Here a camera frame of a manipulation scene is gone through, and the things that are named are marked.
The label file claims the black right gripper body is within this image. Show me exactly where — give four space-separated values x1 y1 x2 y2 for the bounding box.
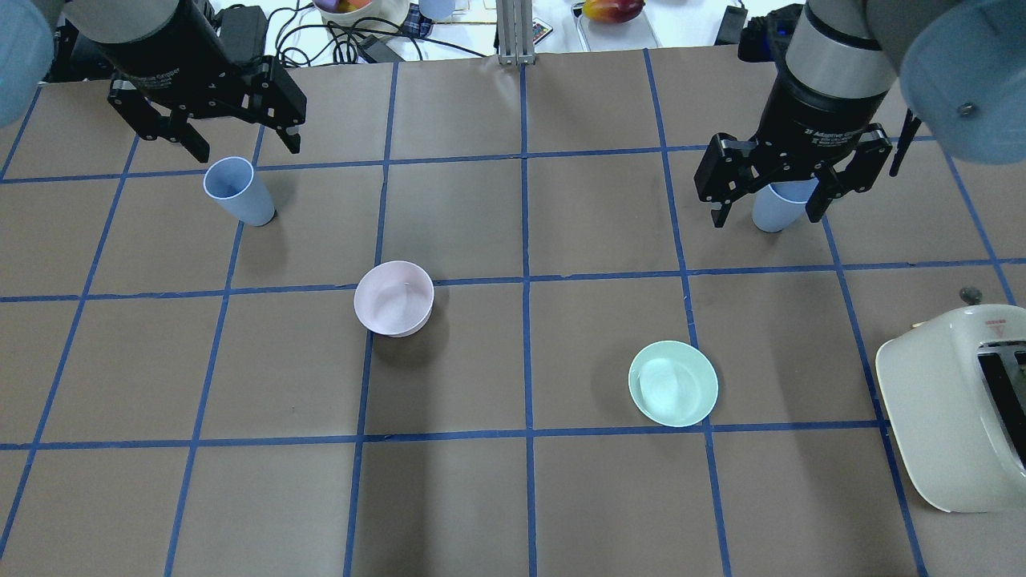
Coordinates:
695 76 893 202

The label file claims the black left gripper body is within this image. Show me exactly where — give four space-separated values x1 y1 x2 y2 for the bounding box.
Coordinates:
96 1 307 124

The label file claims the blue cup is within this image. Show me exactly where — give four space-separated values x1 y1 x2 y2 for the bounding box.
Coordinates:
203 156 277 227
752 178 818 233

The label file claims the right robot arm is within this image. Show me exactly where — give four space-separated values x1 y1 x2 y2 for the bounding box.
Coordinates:
695 1 1025 228

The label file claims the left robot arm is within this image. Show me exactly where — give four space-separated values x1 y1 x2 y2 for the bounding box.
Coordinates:
2 1 308 162

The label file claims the black power adapter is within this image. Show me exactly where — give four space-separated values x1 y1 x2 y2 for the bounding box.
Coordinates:
218 5 268 66

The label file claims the white bowl with fruit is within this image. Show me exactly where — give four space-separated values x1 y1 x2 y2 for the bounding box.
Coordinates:
313 1 410 32

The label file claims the green bowl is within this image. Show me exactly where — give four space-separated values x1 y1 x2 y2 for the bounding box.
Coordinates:
628 340 721 428

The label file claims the pink bowl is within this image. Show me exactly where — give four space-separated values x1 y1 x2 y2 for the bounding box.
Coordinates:
354 260 435 337

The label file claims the red yellow mango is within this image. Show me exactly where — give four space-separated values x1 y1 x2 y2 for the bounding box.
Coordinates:
580 0 645 23

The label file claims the cream white toaster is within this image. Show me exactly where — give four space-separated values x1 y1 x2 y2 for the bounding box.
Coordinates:
875 286 1025 514

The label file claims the small remote control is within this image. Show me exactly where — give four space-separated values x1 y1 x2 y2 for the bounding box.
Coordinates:
531 18 553 45

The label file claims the black cable bundle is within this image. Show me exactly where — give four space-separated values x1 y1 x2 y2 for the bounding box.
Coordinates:
265 0 490 69

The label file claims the aluminium frame post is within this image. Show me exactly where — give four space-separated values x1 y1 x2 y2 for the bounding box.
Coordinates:
495 0 536 66

